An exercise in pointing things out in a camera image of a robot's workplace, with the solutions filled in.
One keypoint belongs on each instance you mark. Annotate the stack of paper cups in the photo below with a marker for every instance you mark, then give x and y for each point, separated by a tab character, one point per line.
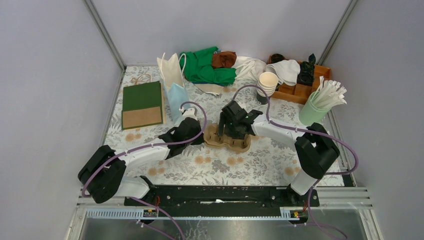
267	82

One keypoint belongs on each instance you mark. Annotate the green cloth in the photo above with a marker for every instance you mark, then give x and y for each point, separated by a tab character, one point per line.
197	68

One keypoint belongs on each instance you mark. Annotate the white cloth on tray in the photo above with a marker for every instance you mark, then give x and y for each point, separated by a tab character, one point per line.
287	71

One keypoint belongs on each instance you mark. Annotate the cardboard cup carrier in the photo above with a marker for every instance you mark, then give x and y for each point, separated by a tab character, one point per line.
211	139

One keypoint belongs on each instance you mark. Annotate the green paper bag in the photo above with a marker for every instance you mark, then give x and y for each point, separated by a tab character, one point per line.
142	105

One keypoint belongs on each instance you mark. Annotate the black plastic bags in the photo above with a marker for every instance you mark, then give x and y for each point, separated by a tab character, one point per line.
307	69

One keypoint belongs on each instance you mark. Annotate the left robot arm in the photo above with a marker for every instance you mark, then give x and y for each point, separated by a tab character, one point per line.
105	175

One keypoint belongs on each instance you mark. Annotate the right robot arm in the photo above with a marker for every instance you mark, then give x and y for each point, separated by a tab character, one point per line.
316	152

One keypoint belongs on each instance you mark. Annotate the white wrapped straws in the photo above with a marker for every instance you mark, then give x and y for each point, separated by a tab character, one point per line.
329	94

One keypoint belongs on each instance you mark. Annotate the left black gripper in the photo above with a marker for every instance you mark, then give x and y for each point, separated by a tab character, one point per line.
198	141

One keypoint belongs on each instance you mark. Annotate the light blue paper bag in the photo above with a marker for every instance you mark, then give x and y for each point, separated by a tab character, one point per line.
173	80

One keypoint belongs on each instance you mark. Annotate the brown cloth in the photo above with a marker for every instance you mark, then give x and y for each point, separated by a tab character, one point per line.
223	59

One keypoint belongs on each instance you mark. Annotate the green straw holder cup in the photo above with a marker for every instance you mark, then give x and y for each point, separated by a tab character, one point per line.
310	114

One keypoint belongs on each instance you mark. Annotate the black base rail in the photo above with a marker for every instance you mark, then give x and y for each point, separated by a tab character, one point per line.
224	201

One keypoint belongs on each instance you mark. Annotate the wooden compartment tray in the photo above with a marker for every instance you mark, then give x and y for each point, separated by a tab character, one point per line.
300	93

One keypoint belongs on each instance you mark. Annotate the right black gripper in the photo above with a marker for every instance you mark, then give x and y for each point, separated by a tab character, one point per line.
224	120

